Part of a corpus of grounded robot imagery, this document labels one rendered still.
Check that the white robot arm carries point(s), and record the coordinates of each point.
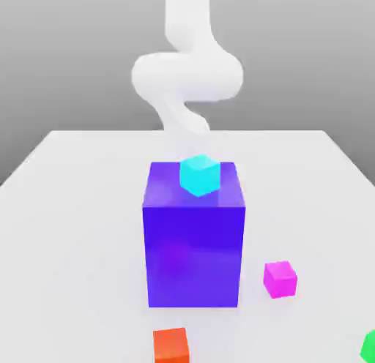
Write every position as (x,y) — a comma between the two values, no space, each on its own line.
(187,76)

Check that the small cyan cube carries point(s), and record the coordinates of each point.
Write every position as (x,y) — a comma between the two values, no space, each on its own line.
(199,177)

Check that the small magenta cube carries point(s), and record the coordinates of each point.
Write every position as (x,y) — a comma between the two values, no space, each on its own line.
(280,279)

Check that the small orange cube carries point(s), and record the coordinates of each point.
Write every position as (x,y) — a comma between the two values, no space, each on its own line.
(170,346)

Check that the small green cube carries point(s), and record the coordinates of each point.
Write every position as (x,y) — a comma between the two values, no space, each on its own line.
(369,347)

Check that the large purple box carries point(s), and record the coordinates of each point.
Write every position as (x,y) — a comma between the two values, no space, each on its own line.
(193,251)

